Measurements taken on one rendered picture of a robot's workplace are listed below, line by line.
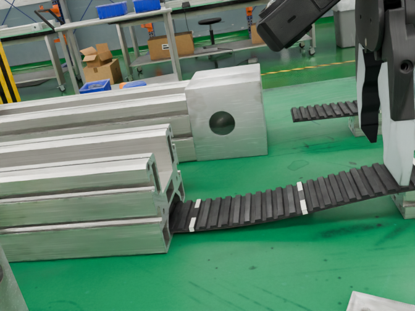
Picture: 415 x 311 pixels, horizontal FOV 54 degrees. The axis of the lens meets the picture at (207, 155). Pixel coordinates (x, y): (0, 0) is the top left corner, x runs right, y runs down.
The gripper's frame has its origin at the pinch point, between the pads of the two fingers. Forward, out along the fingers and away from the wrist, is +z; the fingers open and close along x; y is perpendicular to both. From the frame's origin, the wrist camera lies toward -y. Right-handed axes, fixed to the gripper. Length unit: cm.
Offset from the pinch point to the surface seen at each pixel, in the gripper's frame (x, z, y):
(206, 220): -1.5, 4.7, -15.0
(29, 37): 454, 12, -292
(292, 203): -1.1, 3.8, -7.3
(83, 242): -4.9, 3.8, -25.3
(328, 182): 1.5, 3.4, -3.8
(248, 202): 0.7, 4.4, -11.2
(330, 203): -2.5, 3.3, -4.3
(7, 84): 274, 35, -218
